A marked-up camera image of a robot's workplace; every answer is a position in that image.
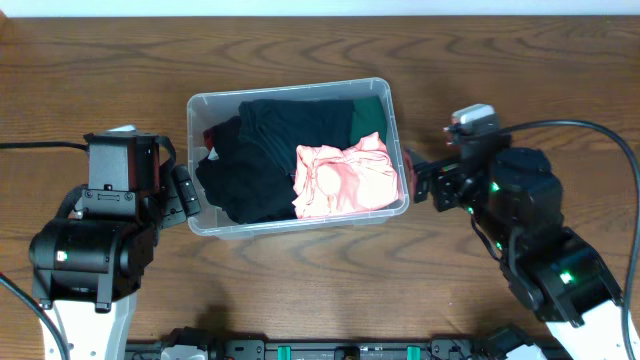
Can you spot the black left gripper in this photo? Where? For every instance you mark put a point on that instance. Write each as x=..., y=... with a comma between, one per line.
x=177, y=197

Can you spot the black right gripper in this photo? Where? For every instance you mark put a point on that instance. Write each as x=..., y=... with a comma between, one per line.
x=457, y=177

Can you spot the black garment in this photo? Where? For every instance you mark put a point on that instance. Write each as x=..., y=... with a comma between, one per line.
x=243, y=181

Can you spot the red navy plaid shirt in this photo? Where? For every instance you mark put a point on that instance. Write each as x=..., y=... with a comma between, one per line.
x=209, y=138

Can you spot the clear plastic storage bin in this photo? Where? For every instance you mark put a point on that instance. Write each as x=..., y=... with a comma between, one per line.
x=205, y=110

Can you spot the green garment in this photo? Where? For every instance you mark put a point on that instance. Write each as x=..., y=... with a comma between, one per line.
x=368, y=117

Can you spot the dark teal shirt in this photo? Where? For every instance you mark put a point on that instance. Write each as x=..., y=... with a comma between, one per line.
x=278, y=127

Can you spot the pink garment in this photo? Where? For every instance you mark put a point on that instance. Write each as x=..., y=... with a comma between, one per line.
x=333, y=182

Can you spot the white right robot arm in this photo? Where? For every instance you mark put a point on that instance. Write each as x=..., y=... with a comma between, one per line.
x=514, y=201

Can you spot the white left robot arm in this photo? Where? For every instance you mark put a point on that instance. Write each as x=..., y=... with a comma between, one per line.
x=89, y=260

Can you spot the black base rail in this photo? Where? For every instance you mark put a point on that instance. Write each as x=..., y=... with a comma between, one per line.
x=320, y=350

